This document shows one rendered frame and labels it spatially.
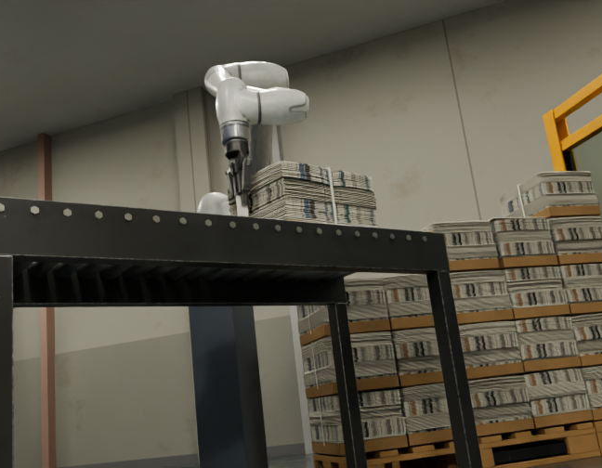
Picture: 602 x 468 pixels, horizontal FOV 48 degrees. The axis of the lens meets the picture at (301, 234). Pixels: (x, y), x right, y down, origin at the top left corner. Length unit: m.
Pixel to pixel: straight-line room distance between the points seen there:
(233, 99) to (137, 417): 4.51
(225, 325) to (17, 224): 1.41
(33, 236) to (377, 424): 1.71
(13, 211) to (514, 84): 4.68
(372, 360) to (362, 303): 0.23
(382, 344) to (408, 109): 3.24
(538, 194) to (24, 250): 2.53
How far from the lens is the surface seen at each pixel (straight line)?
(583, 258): 3.36
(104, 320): 6.52
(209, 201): 2.86
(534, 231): 3.25
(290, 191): 1.92
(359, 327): 2.75
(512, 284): 3.11
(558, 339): 3.19
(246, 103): 2.07
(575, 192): 3.46
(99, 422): 6.49
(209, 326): 2.73
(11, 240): 1.42
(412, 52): 5.91
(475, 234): 3.08
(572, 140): 4.08
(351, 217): 2.06
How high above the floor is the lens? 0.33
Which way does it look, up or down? 15 degrees up
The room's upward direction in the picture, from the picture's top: 7 degrees counter-clockwise
